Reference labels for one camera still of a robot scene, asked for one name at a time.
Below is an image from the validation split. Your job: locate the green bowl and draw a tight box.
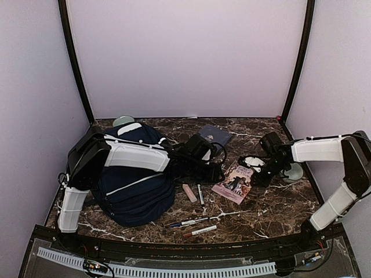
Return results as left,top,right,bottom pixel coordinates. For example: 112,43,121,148
112,115,135,127
282,163,304,183

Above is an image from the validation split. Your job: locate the blue capped white marker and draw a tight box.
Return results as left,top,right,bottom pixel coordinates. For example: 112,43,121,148
169,217,209,228

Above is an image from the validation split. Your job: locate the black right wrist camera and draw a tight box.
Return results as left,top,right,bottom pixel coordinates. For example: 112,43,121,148
259,131,282,154

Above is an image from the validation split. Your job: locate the green bowl back left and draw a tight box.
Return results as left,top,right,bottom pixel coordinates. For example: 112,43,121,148
112,115,135,127

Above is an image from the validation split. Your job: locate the pink Shakespeare paperback book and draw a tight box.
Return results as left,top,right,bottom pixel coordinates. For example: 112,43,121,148
212,162,254,205

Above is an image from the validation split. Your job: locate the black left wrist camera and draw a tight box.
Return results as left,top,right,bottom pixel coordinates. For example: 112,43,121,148
185,134,214,159

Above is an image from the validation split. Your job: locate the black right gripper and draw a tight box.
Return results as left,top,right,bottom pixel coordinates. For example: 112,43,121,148
250,157,289,188

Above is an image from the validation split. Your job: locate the black capped white marker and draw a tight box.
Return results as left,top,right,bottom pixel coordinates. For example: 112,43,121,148
197,184,206,213

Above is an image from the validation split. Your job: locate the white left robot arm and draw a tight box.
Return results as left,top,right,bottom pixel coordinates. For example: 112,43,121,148
57,132,224,253

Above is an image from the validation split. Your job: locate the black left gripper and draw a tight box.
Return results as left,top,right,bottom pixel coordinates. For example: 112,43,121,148
185,158,225,184

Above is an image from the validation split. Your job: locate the navy blue student backpack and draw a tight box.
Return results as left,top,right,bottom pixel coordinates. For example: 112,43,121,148
87,122,175,226

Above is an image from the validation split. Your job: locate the grey slotted cable duct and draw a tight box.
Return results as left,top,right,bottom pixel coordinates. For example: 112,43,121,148
37,247,277,277

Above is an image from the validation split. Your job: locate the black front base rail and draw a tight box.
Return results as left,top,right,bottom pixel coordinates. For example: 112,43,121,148
27,224,345,262

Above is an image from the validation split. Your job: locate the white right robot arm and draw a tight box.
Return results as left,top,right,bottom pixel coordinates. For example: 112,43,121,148
242,130,370,251

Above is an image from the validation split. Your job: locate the navy blue notebook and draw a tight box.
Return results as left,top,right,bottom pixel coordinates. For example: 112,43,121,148
198,124,232,146

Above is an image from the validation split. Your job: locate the green bowl right side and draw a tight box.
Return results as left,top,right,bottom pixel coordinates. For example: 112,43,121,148
282,163,304,183

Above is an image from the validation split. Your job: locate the red capped white marker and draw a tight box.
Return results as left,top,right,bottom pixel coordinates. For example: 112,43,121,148
183,225,217,238

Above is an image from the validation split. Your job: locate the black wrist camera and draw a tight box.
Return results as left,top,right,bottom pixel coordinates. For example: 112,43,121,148
259,131,282,154
185,134,214,159

